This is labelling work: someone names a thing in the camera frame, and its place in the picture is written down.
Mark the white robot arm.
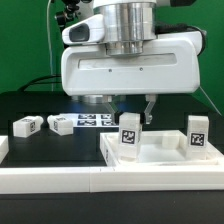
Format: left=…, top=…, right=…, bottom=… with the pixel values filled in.
left=61, top=0, right=206, bottom=123

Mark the black cable bundle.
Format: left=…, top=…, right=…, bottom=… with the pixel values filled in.
left=17, top=75, right=63, bottom=93

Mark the thin white cable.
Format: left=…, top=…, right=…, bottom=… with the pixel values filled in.
left=45, top=0, right=56, bottom=92

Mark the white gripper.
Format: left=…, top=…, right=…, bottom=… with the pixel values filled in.
left=61, top=32, right=202, bottom=124

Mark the white U-shaped fence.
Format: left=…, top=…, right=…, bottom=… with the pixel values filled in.
left=0, top=134, right=224, bottom=195

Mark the white square table top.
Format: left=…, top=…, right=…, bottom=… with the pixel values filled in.
left=100, top=130, right=224, bottom=167

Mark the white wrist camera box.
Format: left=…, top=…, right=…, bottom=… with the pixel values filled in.
left=62, top=14, right=106, bottom=46

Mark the white marker sheet with tags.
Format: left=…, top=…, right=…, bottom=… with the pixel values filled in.
left=61, top=113, right=116, bottom=127

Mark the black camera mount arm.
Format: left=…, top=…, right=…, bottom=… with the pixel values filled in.
left=54, top=0, right=91, bottom=31

